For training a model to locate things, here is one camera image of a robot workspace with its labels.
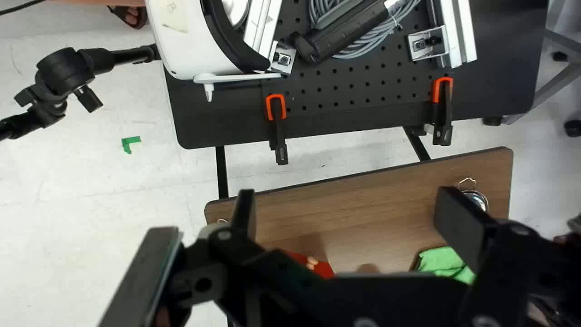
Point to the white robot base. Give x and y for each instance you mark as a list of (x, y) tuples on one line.
[(181, 37)]

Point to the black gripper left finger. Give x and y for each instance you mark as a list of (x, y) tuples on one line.
[(243, 216)]

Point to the green floor tape mark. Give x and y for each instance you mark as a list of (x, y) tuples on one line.
[(128, 144)]

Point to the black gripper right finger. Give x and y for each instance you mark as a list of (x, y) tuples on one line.
[(463, 224)]

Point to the green cloth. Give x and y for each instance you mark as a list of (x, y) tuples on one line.
[(441, 264)]

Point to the small metal bowl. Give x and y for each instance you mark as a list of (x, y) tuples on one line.
[(473, 195)]

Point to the black camera tripod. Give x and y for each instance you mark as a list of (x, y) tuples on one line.
[(56, 75)]

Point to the orange black bar clamp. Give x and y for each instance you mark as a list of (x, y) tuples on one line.
[(276, 124), (441, 109)]

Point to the silver aluminium extrusion rail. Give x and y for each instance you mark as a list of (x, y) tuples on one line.
[(265, 28), (453, 29)]

